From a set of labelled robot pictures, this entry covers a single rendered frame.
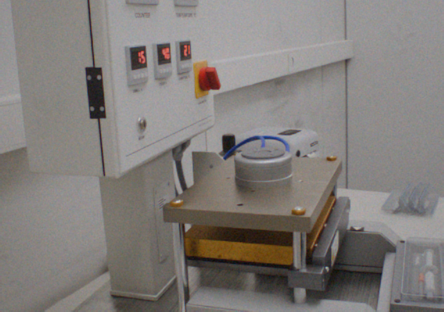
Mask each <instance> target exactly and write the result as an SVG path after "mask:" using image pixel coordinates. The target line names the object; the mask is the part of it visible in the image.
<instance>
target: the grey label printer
mask: <svg viewBox="0 0 444 312"><path fill-rule="evenodd" d="M256 135H259V136H264V135H268V136H276V137H280V138H283V139H285V140H286V141H287V142H288V144H289V147H290V152H289V153H291V155H292V157H310V158H319V142H318V135H317V133H316V132H314V131H312V130H306V129H295V128H274V127H261V128H257V129H254V130H251V131H248V132H245V133H242V134H240V135H238V136H236V137H235V144H236V145H237V144H238V143H239V142H241V141H243V140H244V139H247V138H249V137H252V136H256ZM261 145H262V141H261V140H260V139H259V140H255V141H251V142H248V143H247V144H244V145H242V146H240V147H238V148H237V149H236V150H242V152H243V150H247V149H250V148H261ZM265 147H271V148H280V149H282V150H286V146H285V145H284V144H283V143H282V142H280V141H277V140H273V139H265Z"/></svg>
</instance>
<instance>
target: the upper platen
mask: <svg viewBox="0 0 444 312"><path fill-rule="evenodd" d="M335 204H336V196H329V197H328V199H327V202H326V203H325V205H324V207H323V209H322V211H321V213H320V215H319V217H318V219H317V221H316V223H315V225H314V227H313V229H312V231H311V232H310V233H307V234H306V259H307V264H311V256H312V254H313V252H314V249H315V247H316V245H317V243H318V242H319V240H320V238H321V235H322V233H323V231H324V229H325V226H326V225H327V222H328V220H329V218H330V216H331V213H332V211H333V209H334V206H335ZM185 236H186V246H187V266H191V267H198V268H211V269H218V270H231V271H238V272H251V273H258V274H265V275H278V276H285V277H288V269H289V268H290V266H291V264H292V263H293V251H292V232H289V231H280V230H273V231H271V230H261V229H243V228H233V227H216V226H206V225H193V226H192V227H191V228H190V229H189V230H188V231H187V232H186V233H185Z"/></svg>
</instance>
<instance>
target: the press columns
mask: <svg viewBox="0 0 444 312"><path fill-rule="evenodd" d="M330 196H336V200H337V181H336V183H335V185H334V187H333V189H332V191H331V193H330ZM172 229H173V248H174V258H175V268H176V286H177V296H178V312H186V304H187V303H188V301H189V300H190V296H189V277H188V266H187V246H186V236H185V224H184V223H172ZM306 234H307V233H306V232H292V251H293V268H294V269H295V270H296V269H298V270H301V269H305V268H306V267H307V259H306ZM293 302H294V303H296V304H304V303H307V289H306V288H295V287H293Z"/></svg>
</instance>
